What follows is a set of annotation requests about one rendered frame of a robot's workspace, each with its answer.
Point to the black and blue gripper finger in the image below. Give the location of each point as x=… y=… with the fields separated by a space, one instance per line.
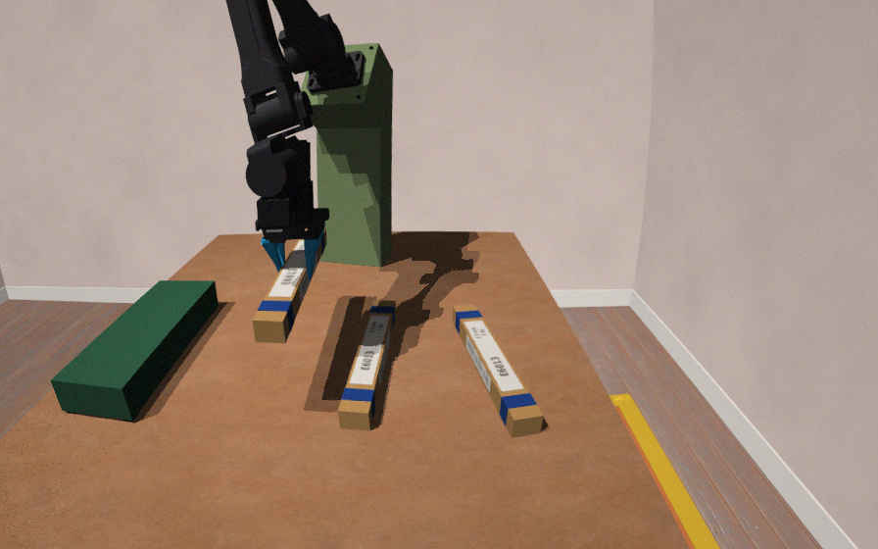
x=310 y=248
x=278 y=257

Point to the tan box with white label and blue bands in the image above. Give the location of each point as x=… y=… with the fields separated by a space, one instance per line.
x=357 y=406

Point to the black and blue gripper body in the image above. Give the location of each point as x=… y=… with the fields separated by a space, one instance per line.
x=315 y=226

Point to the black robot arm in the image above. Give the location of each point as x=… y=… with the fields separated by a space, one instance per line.
x=273 y=163

